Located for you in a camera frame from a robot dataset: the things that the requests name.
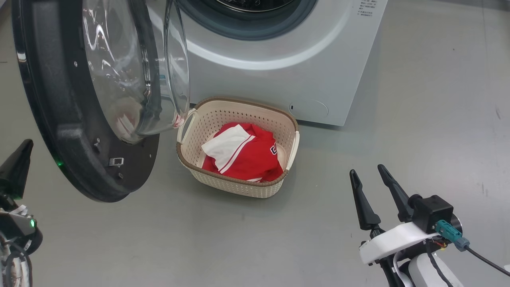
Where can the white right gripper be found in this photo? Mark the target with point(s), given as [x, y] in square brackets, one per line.
[394, 241]

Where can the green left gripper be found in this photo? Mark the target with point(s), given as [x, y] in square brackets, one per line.
[22, 229]

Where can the round glass washing machine door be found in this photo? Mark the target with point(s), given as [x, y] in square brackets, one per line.
[71, 119]

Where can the red and white jersey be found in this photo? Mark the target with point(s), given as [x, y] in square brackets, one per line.
[247, 155]

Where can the cream perforated laundry basket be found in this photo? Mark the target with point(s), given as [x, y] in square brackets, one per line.
[239, 187]

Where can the white washing machine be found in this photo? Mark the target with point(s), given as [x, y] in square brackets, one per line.
[318, 59]

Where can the grey rubber door gasket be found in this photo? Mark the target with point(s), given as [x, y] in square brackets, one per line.
[247, 28]

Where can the steel washing machine drum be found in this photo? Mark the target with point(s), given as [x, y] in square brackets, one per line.
[255, 4]

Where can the round white filter cover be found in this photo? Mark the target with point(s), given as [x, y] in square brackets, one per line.
[310, 108]

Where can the small printed text label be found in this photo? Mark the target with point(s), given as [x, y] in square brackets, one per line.
[364, 8]

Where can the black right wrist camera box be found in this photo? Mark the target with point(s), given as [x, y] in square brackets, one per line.
[432, 211]

